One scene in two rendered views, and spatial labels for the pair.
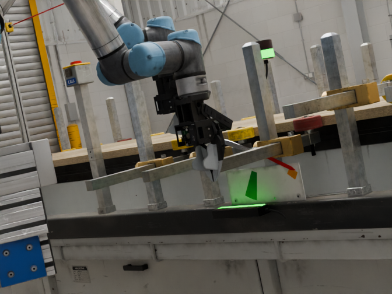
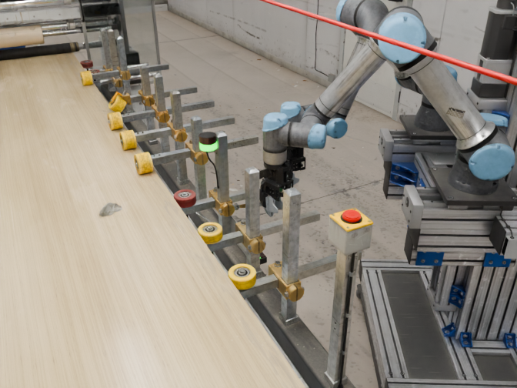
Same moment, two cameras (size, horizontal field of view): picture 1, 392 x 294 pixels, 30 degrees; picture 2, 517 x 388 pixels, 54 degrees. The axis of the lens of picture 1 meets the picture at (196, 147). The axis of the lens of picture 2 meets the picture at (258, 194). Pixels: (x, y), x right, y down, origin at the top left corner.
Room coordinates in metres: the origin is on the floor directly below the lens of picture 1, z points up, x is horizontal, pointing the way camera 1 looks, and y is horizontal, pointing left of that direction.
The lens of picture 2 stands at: (3.48, 0.48, 1.83)
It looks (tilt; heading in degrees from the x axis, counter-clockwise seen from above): 30 degrees down; 200
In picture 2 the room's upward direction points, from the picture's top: straight up
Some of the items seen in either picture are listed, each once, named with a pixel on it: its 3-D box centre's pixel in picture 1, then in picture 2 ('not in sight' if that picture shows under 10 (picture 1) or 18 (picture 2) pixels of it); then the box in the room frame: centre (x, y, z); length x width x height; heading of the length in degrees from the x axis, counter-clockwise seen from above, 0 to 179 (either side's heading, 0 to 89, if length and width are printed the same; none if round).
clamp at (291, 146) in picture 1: (277, 147); (221, 202); (1.98, -0.22, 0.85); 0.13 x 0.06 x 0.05; 46
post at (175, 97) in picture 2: not in sight; (179, 143); (1.65, -0.56, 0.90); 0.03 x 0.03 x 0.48; 46
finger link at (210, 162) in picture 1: (210, 163); not in sight; (1.73, -0.03, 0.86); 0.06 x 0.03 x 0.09; 136
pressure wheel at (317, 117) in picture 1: (310, 135); (185, 206); (2.06, -0.32, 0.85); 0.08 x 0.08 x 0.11
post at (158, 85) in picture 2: not in sight; (162, 123); (1.47, -0.74, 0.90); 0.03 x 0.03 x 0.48; 46
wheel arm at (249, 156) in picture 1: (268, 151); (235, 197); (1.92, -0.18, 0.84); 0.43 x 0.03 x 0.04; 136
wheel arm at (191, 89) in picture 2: not in sight; (163, 94); (1.20, -0.88, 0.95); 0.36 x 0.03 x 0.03; 136
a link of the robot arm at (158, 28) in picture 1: (161, 37); (275, 132); (2.09, 0.03, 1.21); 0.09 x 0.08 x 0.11; 96
